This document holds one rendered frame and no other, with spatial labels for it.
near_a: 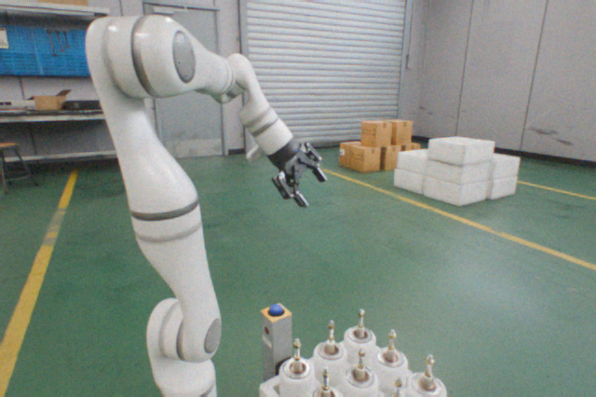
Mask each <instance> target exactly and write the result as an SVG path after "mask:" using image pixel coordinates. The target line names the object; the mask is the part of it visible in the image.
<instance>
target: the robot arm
mask: <svg viewBox="0 0 596 397"><path fill-rule="evenodd" d="M86 52H87V58H88V67H89V70H90V74H91V78H92V81H93V85H94V88H95V90H96V93H97V96H98V99H99V101H100V104H101V108H102V112H103V113H104V115H105V118H106V121H107V124H108V127H109V129H110V132H111V134H112V138H113V141H114V144H115V150H116V153H117V157H118V160H119V165H120V169H121V172H122V176H123V180H124V184H125V188H126V193H127V198H128V203H129V212H130V216H131V222H132V225H133V229H135V233H136V238H137V241H138V242H139V245H140V247H141V250H142V252H143V254H144V255H145V257H146V258H147V259H148V261H149V262H150V263H151V264H152V266H153V267H154V268H155V269H156V271H157V272H158V273H159V274H160V275H161V278H162V279H164V280H165V281H166V282H167V284H168V285H169V286H170V288H171V289H172V291H173V292H174V293H175V295H176V297H177V298H168V299H165V300H163V301H161V302H159V303H158V304H157V306H156V307H155V309H154V310H153V312H152V314H151V316H150V319H149V322H148V326H147V348H148V353H149V357H150V363H151V367H152V371H153V376H154V380H155V383H156V384H157V386H158V387H159V388H160V389H161V393H162V397H216V387H215V375H214V368H213V365H212V363H211V361H210V357H211V356H212V355H213V354H214V353H215V351H216V349H217V347H219V346H218V344H220V340H221V334H222V320H221V313H220V310H219V309H218V306H217V301H216V297H215V294H214V291H213V287H212V283H211V280H210V273H209V268H208V262H207V257H206V252H205V245H204V239H203V230H202V222H201V214H200V208H199V202H198V196H197V192H196V188H195V186H194V184H193V182H192V180H190V179H189V178H188V176H187V175H186V174H185V172H184V171H183V169H182V168H181V167H180V166H179V165H178V162H177V161H176V160H175V159H174V158H173V156H172V155H171V154H170V153H169V151H168V150H167V149H166V148H165V146H164V145H162V144H161V142H160V141H159V140H158V139H157V137H156V133H155V131H154V129H153V127H152V125H151V122H150V119H149V116H148V114H147V110H146V106H145V102H144V98H168V97H173V96H176V95H180V94H184V93H186V92H189V91H193V90H194V91H195V92H197V93H201V94H206V95H210V96H211V98H212V99H213V100H215V101H216V102H217V103H229V102H231V101H232V100H233V99H235V98H236V96H238V95H239V94H240V93H242V92H243V91H244V90H246V89H247V90H248V92H249V94H250V98H249V100H248V102H247V103H245V104H244V105H243V106H242V107H241V110H240V111H239V112H238V118H239V120H240V121H241V123H242V124H243V125H244V126H245V128H246V129H248V130H249V132H250V133H251V135H252V137H253V138H254V140H255V142H256V143H257V145H255V146H254V147H253V148H252V149H251V151H250V152H249V153H248V154H247V159H248V160H249V161H250V162H253V161H254V160H255V159H257V158H258V157H259V156H261V155H262V154H263V153H264V154H265V155H266V156H267V157H268V159H269V160H270V161H271V164H272V165H273V166H276V167H277V168H278V169H279V172H280V174H279V175H278V176H275V177H272V178H271V180H272V182H273V184H275V185H276V187H277V189H278V191H279V193H280V195H281V196H282V197H283V199H285V200H286V199H293V200H294V201H295V202H296V204H297V205H298V206H299V207H302V208H305V207H308V206H309V203H308V202H307V200H306V199H305V197H304V196H302V195H301V194H299V188H298V184H299V178H301V176H302V175H304V173H305V172H306V171H307V169H309V170H312V172H313V173H314V175H315V176H316V177H317V179H318V180H319V181H320V182H325V181H326V177H325V174H324V173H323V171H322V170H321V168H320V167H319V161H320V160H321V156H320V155H319V154H318V153H317V151H316V150H315V149H314V148H313V147H312V146H311V144H310V143H305V144H300V145H299V144H298V143H297V142H296V140H295V139H294V137H293V136H292V134H291V132H290V130H289V129H288V128H287V126H286V125H285V124H284V123H283V122H282V121H281V120H280V118H279V117H278V115H277V114H276V113H274V111H273V110H272V109H271V106H270V105H269V103H268V102H267V100H266V99H265V97H264V95H263V93H262V91H261V89H260V86H259V84H258V80H257V77H256V74H255V73H254V70H253V68H252V65H251V63H250V61H249V60H248V59H246V58H245V57H243V56H241V55H239V54H233V55H231V56H230V57H228V58H227V59H225V58H223V57H220V56H217V55H215V54H212V53H210V52H208V51H207V50H206V49H205V48H204V47H203V46H202V45H201V44H200V43H199V42H198V41H197V40H196V39H195V38H194V37H193V36H192V35H191V34H190V33H188V32H187V31H186V30H185V29H184V28H183V27H182V26H181V25H180V24H179V23H177V22H176V21H175V20H173V19H171V18H169V17H166V16H160V15H143V16H124V17H105V18H99V19H96V20H95V21H94V22H92V23H91V24H90V26H89V28H88V32H87V37H86ZM305 155H307V156H308V157H309V158H305ZM313 156H314V157H313ZM284 177H285V179H284ZM291 179H292V180H293V182H291ZM285 181H286V182H285ZM292 187H293V188H292Z"/></svg>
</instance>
